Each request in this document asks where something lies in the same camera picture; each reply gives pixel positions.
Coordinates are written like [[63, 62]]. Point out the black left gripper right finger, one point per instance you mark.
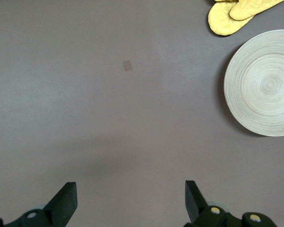
[[195, 203]]

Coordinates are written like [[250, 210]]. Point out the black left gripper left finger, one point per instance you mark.
[[61, 203]]

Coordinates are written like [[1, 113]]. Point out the round wooden plate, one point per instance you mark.
[[262, 82]]

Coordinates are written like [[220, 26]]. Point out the small brown tape square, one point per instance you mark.
[[127, 65]]

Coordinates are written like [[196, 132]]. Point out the yellow quilted oven mitt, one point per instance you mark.
[[220, 20], [251, 9]]

